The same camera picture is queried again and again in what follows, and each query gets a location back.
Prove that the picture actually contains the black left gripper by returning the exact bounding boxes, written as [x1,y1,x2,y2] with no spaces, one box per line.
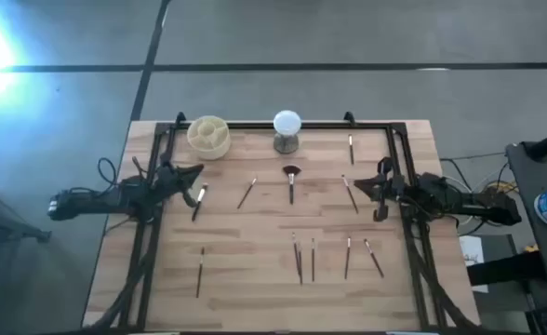
[159,153,206,209]

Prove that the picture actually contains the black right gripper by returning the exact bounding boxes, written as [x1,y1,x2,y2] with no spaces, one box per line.
[354,156,401,223]

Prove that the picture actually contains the thick white-bristle makeup brush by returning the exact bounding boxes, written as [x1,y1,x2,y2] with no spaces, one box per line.
[191,182,209,222]

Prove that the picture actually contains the dark fan makeup brush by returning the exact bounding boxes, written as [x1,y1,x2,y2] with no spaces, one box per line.
[282,164,302,206]

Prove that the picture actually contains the beige round divided container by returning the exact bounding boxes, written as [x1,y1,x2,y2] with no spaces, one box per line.
[186,114,232,161]

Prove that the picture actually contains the white globe table lamp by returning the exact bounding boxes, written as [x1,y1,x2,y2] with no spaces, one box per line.
[273,109,302,155]

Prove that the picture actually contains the white paper sheet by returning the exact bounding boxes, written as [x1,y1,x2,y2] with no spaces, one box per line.
[458,234,489,294]

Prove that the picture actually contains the black equipment cart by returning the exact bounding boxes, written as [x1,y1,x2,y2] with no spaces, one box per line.
[466,124,547,335]

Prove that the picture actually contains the dark metal stand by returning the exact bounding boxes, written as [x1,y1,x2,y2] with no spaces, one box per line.
[0,183,53,335]

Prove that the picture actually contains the black metal table frame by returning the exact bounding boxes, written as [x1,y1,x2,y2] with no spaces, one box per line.
[89,121,479,332]

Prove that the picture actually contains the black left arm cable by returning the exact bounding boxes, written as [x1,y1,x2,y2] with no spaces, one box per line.
[97,156,118,187]

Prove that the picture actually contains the yellow coiled cable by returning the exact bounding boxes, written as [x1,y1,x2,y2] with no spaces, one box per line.
[485,180,520,195]

